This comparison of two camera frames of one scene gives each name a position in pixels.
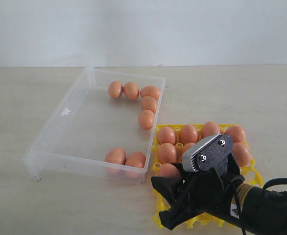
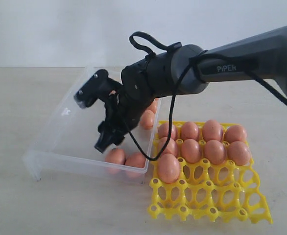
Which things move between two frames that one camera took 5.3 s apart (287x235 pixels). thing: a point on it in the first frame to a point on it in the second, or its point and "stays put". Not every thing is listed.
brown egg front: (167, 170) stays put
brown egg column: (146, 119) stays put
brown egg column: (241, 154) stays put
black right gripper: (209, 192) to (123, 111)
